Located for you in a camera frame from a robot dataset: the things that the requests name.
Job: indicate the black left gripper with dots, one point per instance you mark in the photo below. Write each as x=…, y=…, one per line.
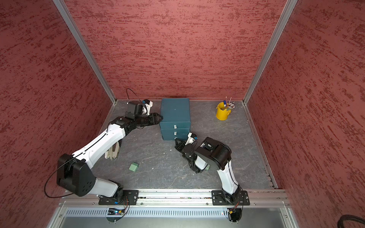
x=153, y=118

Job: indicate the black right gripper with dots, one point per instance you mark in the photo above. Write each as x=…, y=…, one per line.
x=179, y=146

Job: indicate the teal drawer cabinet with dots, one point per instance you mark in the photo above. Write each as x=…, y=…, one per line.
x=176, y=121

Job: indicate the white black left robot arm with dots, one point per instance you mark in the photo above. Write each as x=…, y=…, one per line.
x=74, y=170

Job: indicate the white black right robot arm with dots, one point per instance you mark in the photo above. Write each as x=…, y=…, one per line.
x=216, y=155

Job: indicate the yellow pen cup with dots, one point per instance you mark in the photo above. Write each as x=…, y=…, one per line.
x=222, y=112

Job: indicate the beige stapler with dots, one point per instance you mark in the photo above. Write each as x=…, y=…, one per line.
x=112, y=152

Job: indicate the pens in cup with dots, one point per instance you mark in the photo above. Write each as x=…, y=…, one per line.
x=228, y=105

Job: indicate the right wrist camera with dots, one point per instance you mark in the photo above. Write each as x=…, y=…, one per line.
x=191, y=138

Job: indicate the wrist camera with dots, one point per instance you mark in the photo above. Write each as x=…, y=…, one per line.
x=191, y=138
x=138, y=108

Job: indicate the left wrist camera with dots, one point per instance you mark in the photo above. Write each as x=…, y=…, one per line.
x=138, y=108

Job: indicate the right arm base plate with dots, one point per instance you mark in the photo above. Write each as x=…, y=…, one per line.
x=221, y=198

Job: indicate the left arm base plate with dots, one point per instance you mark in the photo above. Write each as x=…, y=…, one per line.
x=122, y=197

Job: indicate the left aluminium corner post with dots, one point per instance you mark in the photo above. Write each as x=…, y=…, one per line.
x=66, y=16

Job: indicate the aluminium corner post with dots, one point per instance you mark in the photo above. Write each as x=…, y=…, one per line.
x=282, y=22
x=66, y=16

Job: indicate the right aluminium corner post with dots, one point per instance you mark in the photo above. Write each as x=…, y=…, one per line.
x=282, y=22

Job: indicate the black cable bundle corner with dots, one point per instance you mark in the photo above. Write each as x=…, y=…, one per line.
x=352, y=218

